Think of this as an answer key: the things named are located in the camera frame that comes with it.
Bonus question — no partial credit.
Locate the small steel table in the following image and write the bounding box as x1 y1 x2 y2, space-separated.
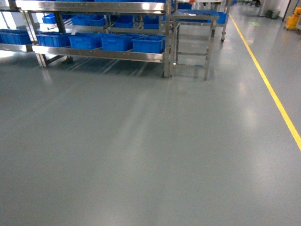
170 9 219 80

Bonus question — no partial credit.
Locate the blue plastic bin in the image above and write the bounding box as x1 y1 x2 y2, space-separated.
36 32 70 47
0 29 32 45
69 32 116 49

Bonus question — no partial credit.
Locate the yellow mop bucket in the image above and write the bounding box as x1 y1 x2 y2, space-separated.
284 7 301 30

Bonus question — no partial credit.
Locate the blue bin with red bags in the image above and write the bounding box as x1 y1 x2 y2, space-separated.
132 35 166 54

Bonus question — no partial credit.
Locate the steel shelf rack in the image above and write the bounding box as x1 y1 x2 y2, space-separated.
0 0 172 78

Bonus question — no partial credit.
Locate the blue empty bin front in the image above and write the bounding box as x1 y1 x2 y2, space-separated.
101 34 142 51

